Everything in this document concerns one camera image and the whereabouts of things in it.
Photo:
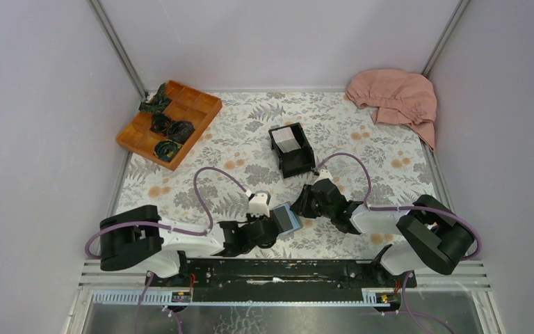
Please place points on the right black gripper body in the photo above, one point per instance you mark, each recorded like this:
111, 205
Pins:
316, 210

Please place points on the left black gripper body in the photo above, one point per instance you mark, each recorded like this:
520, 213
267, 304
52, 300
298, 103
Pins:
252, 219

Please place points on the black credit card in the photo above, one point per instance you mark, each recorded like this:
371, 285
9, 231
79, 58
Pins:
284, 219

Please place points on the grey leather card holder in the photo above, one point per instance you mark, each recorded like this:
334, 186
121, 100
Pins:
296, 224

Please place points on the black card tray box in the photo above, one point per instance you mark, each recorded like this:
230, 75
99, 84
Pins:
295, 155

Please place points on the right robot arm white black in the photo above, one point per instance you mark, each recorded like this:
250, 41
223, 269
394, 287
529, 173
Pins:
434, 237

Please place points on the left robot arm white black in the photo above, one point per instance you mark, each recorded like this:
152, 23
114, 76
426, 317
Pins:
139, 239

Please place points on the white card stack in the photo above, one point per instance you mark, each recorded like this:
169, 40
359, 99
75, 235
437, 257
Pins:
285, 139

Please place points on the floral patterned table mat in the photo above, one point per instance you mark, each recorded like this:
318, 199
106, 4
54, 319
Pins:
383, 164

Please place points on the dark rolled tie bottom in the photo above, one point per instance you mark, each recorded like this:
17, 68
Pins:
166, 150

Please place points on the dark rolled tie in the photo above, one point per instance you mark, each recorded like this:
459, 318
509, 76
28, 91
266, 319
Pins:
158, 103
160, 123
166, 150
179, 131

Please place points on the pink crumpled cloth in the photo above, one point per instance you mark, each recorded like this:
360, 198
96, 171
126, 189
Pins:
402, 98

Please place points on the dark rolled tie middle right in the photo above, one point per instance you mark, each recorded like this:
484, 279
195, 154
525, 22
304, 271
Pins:
179, 131

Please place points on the orange wooden compartment tray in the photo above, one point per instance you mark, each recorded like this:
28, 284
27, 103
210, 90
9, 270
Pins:
187, 104

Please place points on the dark rolled tie middle left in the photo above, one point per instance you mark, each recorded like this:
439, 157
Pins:
160, 123

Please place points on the dark rolled tie top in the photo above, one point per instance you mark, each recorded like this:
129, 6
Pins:
158, 103

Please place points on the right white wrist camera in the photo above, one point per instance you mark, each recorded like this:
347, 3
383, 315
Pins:
324, 174

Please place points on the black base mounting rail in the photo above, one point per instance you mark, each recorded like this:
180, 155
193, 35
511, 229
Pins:
213, 280

